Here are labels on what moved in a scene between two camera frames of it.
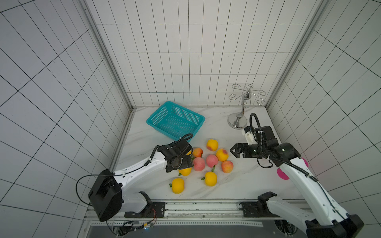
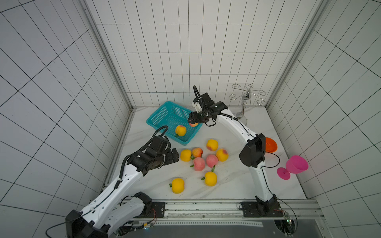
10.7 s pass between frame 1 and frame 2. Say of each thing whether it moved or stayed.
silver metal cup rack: stayed
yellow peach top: stayed
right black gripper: moved
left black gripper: moved
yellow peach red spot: stayed
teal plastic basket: stayed
